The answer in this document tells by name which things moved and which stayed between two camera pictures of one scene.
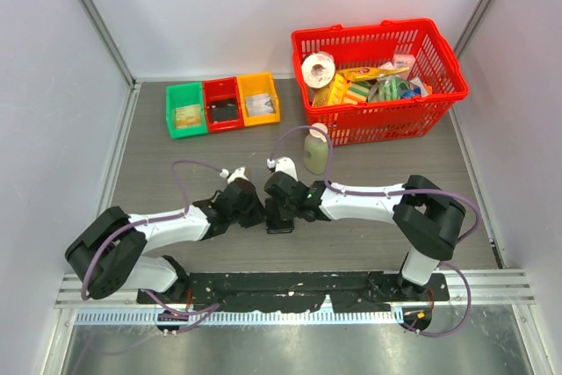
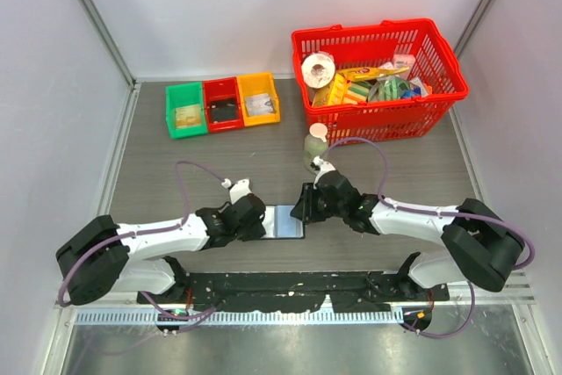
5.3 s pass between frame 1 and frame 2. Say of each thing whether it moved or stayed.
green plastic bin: stayed
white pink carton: stayed
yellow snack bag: stayed
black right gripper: moved
